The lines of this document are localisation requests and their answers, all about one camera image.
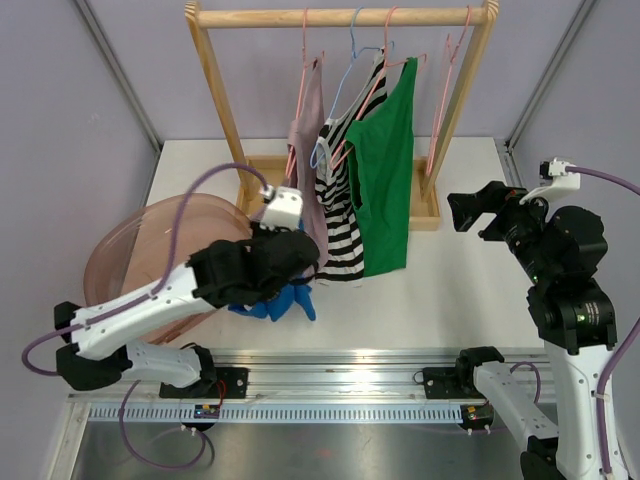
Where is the translucent pink plastic basin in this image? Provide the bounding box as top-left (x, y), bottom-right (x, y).
top-left (83, 192), bottom-right (256, 345)

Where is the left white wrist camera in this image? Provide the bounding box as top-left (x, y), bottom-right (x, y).
top-left (259, 185), bottom-right (303, 231)

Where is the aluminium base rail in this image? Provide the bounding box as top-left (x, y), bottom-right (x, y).
top-left (67, 349), bottom-right (482, 424)

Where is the mauve pink tank top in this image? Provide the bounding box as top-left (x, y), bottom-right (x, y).
top-left (280, 57), bottom-right (328, 268)

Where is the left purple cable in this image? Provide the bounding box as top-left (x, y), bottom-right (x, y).
top-left (20, 162), bottom-right (271, 376)

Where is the black white striped tank top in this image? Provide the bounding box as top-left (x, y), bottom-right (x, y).
top-left (315, 51), bottom-right (387, 284)

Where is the purple cable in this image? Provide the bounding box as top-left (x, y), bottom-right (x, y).
top-left (569, 167), bottom-right (640, 476)
top-left (20, 162), bottom-right (271, 376)

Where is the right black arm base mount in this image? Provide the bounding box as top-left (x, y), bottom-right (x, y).
top-left (412, 367), bottom-right (472, 400)

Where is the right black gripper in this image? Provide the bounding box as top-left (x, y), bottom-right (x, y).
top-left (448, 179), bottom-right (559, 282)

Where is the blue tank top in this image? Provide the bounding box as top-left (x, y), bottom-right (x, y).
top-left (227, 219), bottom-right (318, 324)

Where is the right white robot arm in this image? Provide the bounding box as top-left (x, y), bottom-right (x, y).
top-left (447, 181), bottom-right (630, 479)

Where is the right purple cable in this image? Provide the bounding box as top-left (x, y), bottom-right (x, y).
top-left (569, 167), bottom-right (640, 476)

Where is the light blue wire hanger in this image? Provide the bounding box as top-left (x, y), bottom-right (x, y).
top-left (309, 6), bottom-right (384, 171)

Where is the green tank top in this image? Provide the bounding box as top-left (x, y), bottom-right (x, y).
top-left (346, 57), bottom-right (418, 277)

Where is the pink hanger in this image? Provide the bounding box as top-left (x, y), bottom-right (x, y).
top-left (284, 7), bottom-right (326, 180)
top-left (329, 6), bottom-right (407, 170)
top-left (426, 5), bottom-right (471, 176)

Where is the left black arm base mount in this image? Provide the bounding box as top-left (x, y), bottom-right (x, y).
top-left (159, 367), bottom-right (249, 400)

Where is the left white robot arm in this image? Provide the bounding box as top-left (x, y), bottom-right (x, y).
top-left (54, 230), bottom-right (320, 398)

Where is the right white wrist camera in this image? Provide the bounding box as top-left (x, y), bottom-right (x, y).
top-left (519, 157), bottom-right (581, 205)

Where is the wooden clothes rack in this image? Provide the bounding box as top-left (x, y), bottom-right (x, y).
top-left (184, 1), bottom-right (499, 231)

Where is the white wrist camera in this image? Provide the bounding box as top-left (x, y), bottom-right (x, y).
top-left (519, 157), bottom-right (581, 205)
top-left (259, 185), bottom-right (303, 231)

